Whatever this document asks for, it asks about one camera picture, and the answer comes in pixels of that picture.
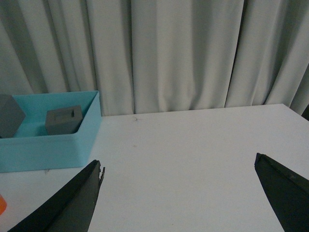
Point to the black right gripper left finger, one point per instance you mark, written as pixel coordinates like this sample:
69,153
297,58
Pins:
71,208

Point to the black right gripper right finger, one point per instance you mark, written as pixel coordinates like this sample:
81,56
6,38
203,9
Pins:
286,191

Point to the orange cylinder labelled 4680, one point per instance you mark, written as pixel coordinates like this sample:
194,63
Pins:
3,205

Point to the gray cube with rectangular slot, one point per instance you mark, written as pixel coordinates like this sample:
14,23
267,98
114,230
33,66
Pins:
63,120

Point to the gray cube with round hole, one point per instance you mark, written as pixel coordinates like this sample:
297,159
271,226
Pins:
11,116

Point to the light blue plastic box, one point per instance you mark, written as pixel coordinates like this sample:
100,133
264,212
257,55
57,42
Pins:
32,148

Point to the white pleated curtain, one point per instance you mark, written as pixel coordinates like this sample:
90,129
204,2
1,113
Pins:
147,56

